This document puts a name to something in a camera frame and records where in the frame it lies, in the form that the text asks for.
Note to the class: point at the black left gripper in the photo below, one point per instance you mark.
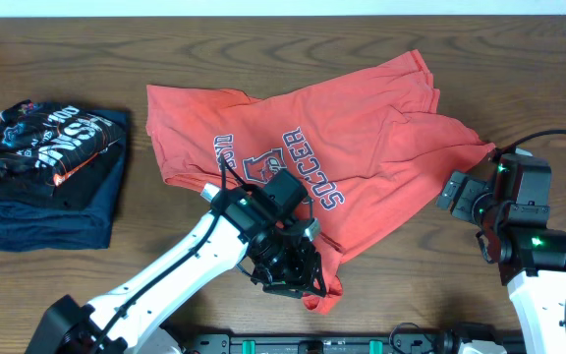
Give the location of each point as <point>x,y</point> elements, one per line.
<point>292,274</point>

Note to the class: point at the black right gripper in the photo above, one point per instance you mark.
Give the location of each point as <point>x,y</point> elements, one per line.
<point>462,206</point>

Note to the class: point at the red soccer t-shirt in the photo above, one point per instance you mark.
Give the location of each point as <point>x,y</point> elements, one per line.
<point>370,148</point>

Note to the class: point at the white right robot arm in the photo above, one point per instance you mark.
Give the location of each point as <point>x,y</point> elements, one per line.
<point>511,212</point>

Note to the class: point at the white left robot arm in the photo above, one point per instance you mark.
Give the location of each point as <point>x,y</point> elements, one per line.
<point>247,222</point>

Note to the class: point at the black printed folded t-shirt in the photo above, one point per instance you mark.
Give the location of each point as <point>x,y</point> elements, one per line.
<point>55,155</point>

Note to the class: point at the navy folded t-shirt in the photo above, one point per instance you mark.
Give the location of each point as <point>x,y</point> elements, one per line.
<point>79,214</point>

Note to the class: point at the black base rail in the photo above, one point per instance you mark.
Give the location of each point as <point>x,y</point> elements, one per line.
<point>285,344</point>

